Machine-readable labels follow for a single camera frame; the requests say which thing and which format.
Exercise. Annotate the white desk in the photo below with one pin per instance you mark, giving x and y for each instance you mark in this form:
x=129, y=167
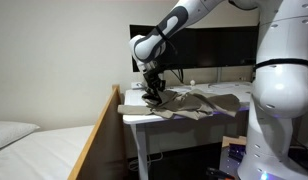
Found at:
x=132, y=98

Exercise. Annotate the white pillow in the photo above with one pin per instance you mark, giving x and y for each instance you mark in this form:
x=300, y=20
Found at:
x=10, y=133

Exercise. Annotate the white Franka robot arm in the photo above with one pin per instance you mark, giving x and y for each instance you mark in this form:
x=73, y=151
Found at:
x=280, y=83

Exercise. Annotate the black computer monitor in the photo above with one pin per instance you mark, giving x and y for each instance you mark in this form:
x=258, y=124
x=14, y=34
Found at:
x=207, y=46

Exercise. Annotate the white bed mattress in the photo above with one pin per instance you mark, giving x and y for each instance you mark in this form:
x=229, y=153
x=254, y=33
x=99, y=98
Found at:
x=37, y=156

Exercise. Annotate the white power strip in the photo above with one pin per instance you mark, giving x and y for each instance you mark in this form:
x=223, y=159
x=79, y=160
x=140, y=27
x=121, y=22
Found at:
x=138, y=85

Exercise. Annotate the grey monitor stand leg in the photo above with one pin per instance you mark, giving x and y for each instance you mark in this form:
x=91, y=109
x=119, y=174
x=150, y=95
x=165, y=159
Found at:
x=219, y=76

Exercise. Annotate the purple-lit electronics box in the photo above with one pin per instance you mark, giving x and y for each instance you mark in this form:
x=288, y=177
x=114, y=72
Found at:
x=236, y=154

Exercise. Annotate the small white ball figure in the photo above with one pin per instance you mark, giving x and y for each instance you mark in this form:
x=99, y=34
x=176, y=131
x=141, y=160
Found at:
x=192, y=82

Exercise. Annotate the brown cardboard box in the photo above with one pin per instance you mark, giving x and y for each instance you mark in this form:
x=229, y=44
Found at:
x=232, y=140

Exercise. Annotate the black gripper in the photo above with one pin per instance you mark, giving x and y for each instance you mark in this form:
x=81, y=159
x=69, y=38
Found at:
x=154, y=78

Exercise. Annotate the beige trousers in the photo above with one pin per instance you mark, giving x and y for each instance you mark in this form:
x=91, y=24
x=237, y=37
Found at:
x=194, y=101

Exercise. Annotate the red and black tool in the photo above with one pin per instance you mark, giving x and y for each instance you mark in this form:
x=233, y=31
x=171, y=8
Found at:
x=217, y=173

